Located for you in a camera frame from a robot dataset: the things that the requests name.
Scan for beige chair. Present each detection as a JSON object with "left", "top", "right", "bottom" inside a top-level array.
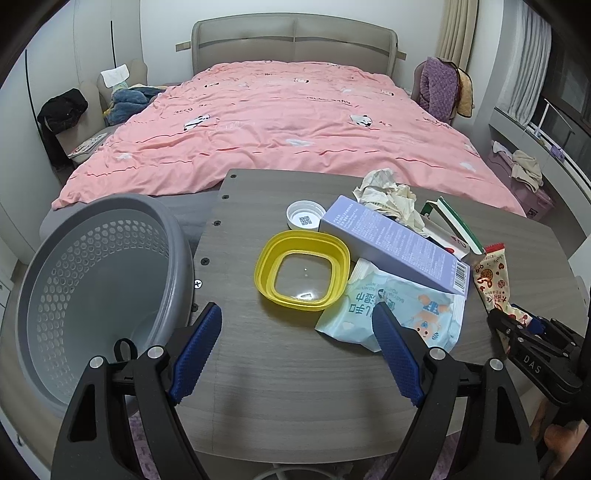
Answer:
[{"left": 413, "top": 61, "right": 430, "bottom": 107}]

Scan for green white cardboard box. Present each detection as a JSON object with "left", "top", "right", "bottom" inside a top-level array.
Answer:
[{"left": 421, "top": 196, "right": 486, "bottom": 259}]

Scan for person's right hand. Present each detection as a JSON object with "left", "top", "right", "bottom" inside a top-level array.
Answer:
[{"left": 544, "top": 421, "right": 589, "bottom": 460}]

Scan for grey window seat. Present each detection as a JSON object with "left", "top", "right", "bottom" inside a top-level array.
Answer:
[{"left": 489, "top": 106, "right": 591, "bottom": 185}]

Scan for pink storage box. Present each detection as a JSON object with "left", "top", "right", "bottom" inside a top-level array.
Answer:
[{"left": 487, "top": 150, "right": 555, "bottom": 217}]

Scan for grey perforated plastic basket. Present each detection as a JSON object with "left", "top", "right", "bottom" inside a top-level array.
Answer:
[{"left": 16, "top": 193, "right": 199, "bottom": 418}]

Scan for red patterned snack packet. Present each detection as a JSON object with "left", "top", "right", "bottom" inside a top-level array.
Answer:
[{"left": 472, "top": 244, "right": 539, "bottom": 328}]

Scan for white metal rack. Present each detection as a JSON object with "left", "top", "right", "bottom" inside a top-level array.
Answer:
[{"left": 526, "top": 102, "right": 575, "bottom": 160}]

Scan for crumpled white tissue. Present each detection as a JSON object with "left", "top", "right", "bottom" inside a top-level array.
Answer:
[{"left": 353, "top": 168, "right": 428, "bottom": 232}]

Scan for white folded cloth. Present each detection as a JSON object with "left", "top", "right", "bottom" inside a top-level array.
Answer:
[{"left": 100, "top": 66, "right": 130, "bottom": 88}]

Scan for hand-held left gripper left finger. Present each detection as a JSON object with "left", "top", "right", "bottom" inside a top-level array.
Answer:
[{"left": 51, "top": 302, "right": 223, "bottom": 480}]

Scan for magazine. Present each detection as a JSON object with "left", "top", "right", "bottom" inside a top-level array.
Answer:
[{"left": 68, "top": 132, "right": 109, "bottom": 160}]

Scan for grey upholstered bed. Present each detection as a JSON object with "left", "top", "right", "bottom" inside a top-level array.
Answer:
[{"left": 39, "top": 19, "right": 407, "bottom": 241}]

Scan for pink printed blanket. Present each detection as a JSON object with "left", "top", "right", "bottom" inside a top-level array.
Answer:
[{"left": 52, "top": 60, "right": 527, "bottom": 217}]

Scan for blue plush clothes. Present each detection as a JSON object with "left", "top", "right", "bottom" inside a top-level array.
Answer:
[{"left": 104, "top": 84, "right": 162, "bottom": 127}]

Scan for white sheer curtain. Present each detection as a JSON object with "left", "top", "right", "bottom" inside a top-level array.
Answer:
[{"left": 501, "top": 2, "right": 552, "bottom": 125}]

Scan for white wardrobe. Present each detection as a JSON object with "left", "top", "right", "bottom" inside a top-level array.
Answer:
[{"left": 9, "top": 0, "right": 139, "bottom": 153}]

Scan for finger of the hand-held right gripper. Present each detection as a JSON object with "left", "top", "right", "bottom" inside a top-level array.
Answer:
[
  {"left": 516, "top": 305, "right": 583, "bottom": 352},
  {"left": 488, "top": 307, "right": 527, "bottom": 356}
]

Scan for beige curtain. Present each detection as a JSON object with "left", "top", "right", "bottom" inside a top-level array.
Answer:
[{"left": 436, "top": 0, "right": 478, "bottom": 72}]

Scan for white bottle cap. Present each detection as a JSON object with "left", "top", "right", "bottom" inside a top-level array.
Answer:
[{"left": 286, "top": 200, "right": 326, "bottom": 232}]

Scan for black clothes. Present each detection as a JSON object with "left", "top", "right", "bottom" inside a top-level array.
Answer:
[{"left": 37, "top": 89, "right": 89, "bottom": 169}]

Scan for beige armchair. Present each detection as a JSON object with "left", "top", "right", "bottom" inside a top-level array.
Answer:
[{"left": 69, "top": 58, "right": 148, "bottom": 162}]

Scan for beige crumpled cloth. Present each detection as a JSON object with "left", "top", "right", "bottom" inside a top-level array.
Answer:
[{"left": 510, "top": 150, "right": 544, "bottom": 192}]

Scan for light blue wet wipes pack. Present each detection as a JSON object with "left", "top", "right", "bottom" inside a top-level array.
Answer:
[{"left": 315, "top": 257, "right": 467, "bottom": 352}]

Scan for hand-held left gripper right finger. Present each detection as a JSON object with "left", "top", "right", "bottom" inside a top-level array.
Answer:
[{"left": 372, "top": 301, "right": 541, "bottom": 480}]

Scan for purple cardboard box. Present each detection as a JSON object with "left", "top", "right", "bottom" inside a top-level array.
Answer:
[{"left": 318, "top": 195, "right": 471, "bottom": 296}]

